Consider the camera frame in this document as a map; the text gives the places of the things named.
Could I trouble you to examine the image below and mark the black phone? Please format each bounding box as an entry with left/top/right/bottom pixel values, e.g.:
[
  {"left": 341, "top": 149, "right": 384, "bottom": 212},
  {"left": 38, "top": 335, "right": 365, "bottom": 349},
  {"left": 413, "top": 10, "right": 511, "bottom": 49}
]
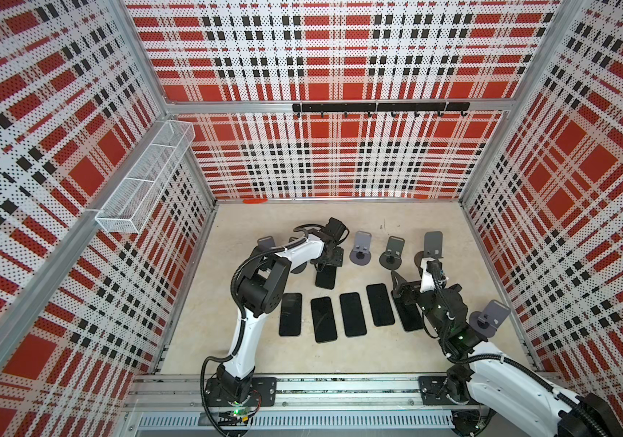
[
  {"left": 340, "top": 292, "right": 367, "bottom": 338},
  {"left": 279, "top": 293, "right": 302, "bottom": 337},
  {"left": 366, "top": 284, "right": 395, "bottom": 327},
  {"left": 393, "top": 299, "right": 424, "bottom": 332},
  {"left": 315, "top": 265, "right": 337, "bottom": 290}
]

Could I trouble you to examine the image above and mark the grey phone stand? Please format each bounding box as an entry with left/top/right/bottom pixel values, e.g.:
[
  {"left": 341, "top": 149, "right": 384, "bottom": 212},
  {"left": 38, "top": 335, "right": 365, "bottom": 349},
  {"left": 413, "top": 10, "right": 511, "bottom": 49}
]
[
  {"left": 379, "top": 236, "right": 405, "bottom": 271},
  {"left": 350, "top": 231, "right": 372, "bottom": 266}
]

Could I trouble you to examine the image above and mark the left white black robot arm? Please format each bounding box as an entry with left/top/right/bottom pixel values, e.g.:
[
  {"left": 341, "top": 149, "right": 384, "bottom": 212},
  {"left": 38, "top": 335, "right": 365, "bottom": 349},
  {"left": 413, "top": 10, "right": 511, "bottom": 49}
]
[{"left": 203, "top": 218, "right": 350, "bottom": 404}]

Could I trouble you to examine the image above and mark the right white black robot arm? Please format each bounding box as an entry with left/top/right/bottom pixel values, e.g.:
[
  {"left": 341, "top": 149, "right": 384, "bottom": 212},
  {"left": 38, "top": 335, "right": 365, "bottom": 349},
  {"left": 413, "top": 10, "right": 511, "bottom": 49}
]
[{"left": 391, "top": 257, "right": 623, "bottom": 436}]

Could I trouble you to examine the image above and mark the right side grey stand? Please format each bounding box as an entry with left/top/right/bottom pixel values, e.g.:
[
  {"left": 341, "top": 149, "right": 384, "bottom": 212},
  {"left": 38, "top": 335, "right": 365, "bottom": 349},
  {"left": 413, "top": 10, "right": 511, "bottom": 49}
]
[{"left": 468, "top": 300, "right": 511, "bottom": 339}]

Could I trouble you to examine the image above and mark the far right grey stand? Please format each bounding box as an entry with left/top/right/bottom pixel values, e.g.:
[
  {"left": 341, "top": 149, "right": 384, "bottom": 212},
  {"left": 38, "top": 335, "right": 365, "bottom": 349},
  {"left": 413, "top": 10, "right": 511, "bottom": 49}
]
[{"left": 414, "top": 231, "right": 444, "bottom": 271}]

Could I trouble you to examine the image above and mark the far left grey stand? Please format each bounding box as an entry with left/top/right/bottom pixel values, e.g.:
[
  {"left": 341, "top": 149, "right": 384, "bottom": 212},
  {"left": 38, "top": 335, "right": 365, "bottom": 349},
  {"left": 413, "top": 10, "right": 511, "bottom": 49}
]
[{"left": 257, "top": 236, "right": 276, "bottom": 251}]

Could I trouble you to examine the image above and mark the red marker pen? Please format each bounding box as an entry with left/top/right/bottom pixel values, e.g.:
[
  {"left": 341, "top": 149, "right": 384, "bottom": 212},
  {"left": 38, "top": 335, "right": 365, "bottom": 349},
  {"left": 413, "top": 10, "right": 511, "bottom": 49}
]
[{"left": 242, "top": 198, "right": 268, "bottom": 205}]

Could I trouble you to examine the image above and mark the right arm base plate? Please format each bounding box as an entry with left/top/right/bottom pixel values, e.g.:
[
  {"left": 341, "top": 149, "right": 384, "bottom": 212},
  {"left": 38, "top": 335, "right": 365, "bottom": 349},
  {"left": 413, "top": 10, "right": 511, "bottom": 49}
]
[{"left": 418, "top": 374, "right": 477, "bottom": 406}]

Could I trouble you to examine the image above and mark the black hook rail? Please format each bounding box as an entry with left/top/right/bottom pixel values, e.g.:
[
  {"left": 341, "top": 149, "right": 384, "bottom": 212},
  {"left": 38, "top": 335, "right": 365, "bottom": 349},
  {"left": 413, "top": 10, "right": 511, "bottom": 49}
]
[{"left": 291, "top": 101, "right": 471, "bottom": 115}]

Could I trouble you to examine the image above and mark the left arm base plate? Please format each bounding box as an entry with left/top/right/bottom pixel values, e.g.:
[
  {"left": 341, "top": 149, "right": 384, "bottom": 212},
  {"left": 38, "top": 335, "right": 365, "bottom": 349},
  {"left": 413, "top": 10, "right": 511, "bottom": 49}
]
[{"left": 205, "top": 377, "right": 277, "bottom": 407}]

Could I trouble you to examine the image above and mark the white wire mesh basket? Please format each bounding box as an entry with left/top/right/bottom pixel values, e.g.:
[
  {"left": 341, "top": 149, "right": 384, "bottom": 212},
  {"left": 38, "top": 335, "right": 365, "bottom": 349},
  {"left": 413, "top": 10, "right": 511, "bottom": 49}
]
[{"left": 96, "top": 120, "right": 194, "bottom": 234}]

